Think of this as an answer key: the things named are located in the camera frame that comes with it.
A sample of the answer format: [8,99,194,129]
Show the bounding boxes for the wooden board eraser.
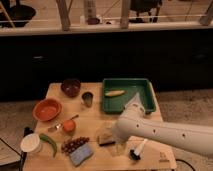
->
[98,132,115,146]

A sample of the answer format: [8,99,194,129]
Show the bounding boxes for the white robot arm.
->
[112,103,213,158]

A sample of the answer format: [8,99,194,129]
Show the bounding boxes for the metal cup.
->
[82,92,93,107]

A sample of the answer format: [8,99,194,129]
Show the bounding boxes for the yellow banana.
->
[105,90,125,97]

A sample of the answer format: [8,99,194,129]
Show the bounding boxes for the green plastic tray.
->
[102,78,156,114]

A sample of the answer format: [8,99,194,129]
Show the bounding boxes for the white triangular cloth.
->
[124,93,142,108]

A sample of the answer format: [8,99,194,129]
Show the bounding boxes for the dark red bowl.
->
[61,78,81,97]

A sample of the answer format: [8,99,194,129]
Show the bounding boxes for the orange bowl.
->
[32,98,62,122]

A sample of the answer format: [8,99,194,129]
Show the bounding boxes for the dark bowl on shelf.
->
[87,18,100,25]

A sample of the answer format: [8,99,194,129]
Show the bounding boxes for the blue sponge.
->
[69,143,93,167]

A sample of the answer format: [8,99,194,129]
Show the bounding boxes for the bunch of brown grapes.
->
[61,137,89,154]

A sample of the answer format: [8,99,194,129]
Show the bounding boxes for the green chili pepper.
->
[39,133,57,157]

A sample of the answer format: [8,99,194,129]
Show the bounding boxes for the white round container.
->
[20,133,42,153]

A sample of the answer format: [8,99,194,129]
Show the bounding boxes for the black chair base left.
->
[0,0,36,28]

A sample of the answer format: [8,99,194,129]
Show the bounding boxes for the white handled black brush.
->
[130,139,147,160]

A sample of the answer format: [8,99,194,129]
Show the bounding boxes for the black cable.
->
[175,158,198,171]

